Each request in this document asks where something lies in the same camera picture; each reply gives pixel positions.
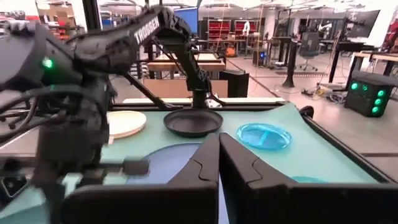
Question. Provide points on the blue transparent plastic plate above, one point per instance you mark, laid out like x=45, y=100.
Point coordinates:
x=264, y=137

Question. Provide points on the red shelf unit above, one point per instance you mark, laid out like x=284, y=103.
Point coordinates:
x=241, y=28
x=219, y=29

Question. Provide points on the black monitor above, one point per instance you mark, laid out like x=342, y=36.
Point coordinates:
x=363, y=23

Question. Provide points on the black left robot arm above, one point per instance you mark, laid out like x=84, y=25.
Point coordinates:
x=146, y=32

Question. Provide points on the brown cardboard panel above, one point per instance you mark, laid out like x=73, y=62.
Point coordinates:
x=174, y=88

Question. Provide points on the black box with green lights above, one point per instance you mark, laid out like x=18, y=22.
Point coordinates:
x=363, y=99

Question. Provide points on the large blue-green plastic plate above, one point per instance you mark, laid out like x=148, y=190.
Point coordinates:
x=168, y=161

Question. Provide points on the white plastic plate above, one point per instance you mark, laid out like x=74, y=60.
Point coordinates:
x=127, y=123

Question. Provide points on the storage shelf with boxes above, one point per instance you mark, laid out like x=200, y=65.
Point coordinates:
x=56, y=15

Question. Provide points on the black pillar stand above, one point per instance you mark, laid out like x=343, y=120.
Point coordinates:
x=290, y=65

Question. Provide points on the green table mat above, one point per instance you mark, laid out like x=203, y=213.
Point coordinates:
x=311, y=155

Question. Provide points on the black desk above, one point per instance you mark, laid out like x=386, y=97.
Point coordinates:
x=351, y=46

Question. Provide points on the blue bowl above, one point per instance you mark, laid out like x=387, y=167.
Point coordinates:
x=192, y=124

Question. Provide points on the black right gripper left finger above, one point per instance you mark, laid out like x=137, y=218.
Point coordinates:
x=186, y=202

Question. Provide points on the small black tower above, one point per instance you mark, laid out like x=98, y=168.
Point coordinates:
x=259, y=57

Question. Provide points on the wooden workbench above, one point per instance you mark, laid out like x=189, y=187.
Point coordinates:
x=174, y=66

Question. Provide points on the grey office chair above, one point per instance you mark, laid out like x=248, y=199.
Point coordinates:
x=308, y=43

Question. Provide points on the black computer case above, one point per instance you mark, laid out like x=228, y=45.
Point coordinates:
x=236, y=84

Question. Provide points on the wood-top desk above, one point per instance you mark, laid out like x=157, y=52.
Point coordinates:
x=376, y=56

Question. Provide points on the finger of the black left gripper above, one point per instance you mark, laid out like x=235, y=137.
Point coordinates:
x=46, y=196
x=136, y=166

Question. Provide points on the black frame clamp knob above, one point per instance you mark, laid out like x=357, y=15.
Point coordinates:
x=307, y=111

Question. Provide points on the blue screen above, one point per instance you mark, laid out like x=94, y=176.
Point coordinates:
x=189, y=18

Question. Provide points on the orange item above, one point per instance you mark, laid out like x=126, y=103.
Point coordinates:
x=230, y=52

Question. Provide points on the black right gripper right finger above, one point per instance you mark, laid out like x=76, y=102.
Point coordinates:
x=280, y=202

